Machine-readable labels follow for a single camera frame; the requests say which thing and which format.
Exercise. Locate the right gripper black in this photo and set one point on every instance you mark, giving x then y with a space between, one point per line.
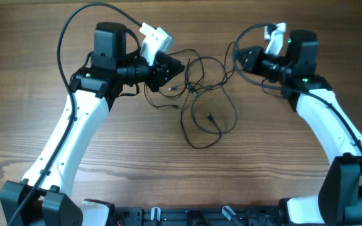
257 59

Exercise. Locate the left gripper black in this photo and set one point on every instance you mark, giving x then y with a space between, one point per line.
158 69

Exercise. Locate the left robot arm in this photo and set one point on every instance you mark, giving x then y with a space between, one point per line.
43 196

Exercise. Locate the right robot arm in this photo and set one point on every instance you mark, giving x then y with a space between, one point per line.
339 201

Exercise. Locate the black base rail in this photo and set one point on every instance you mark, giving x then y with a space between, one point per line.
225 216

